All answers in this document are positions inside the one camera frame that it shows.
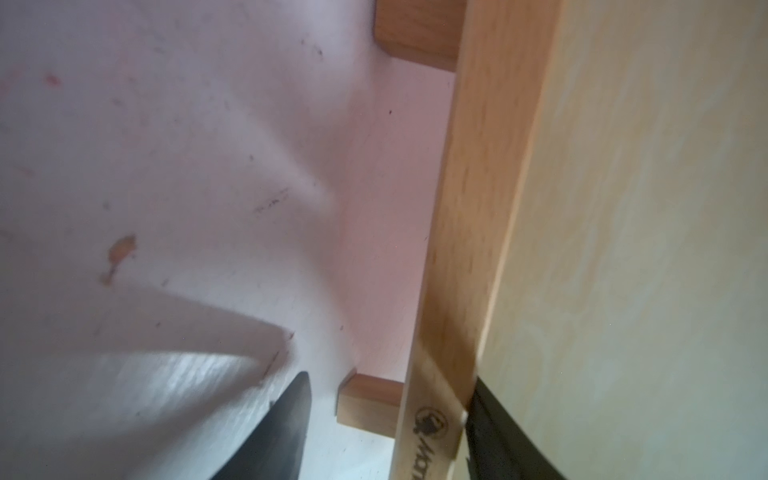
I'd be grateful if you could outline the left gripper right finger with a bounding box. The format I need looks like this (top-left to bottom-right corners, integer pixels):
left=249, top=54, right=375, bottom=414
left=465, top=378, right=565, bottom=480

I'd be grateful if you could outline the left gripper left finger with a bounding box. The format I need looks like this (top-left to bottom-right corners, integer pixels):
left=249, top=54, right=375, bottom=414
left=213, top=371, right=312, bottom=480

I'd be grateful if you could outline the plywood board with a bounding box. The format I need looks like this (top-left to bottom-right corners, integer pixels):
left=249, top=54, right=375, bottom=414
left=480, top=1, right=767, bottom=479

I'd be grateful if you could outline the wooden easel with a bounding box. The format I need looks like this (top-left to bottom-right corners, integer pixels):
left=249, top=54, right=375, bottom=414
left=338, top=1, right=563, bottom=479

